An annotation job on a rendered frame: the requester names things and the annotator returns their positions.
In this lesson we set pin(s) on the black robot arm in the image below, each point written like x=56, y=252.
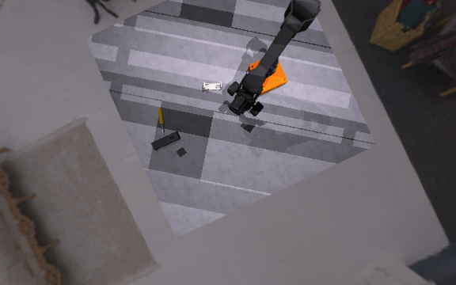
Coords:
x=297, y=18

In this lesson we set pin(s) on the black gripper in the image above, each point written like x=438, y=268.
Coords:
x=256, y=107

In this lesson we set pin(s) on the yellow-handled screwdriver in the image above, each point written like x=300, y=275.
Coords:
x=161, y=118

